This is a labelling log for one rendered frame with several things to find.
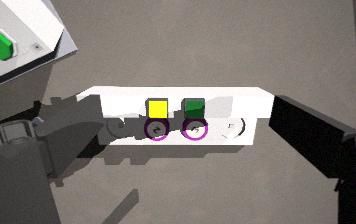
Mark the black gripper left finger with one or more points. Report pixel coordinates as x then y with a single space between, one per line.
25 194

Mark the white tray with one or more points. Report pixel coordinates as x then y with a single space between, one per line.
230 112

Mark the magenta round cap with white number 2 top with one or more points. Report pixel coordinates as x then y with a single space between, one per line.
156 129

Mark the magenta screw cap with number 3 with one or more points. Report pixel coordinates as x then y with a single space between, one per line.
195 129

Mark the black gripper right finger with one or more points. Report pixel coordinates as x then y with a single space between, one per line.
326 143

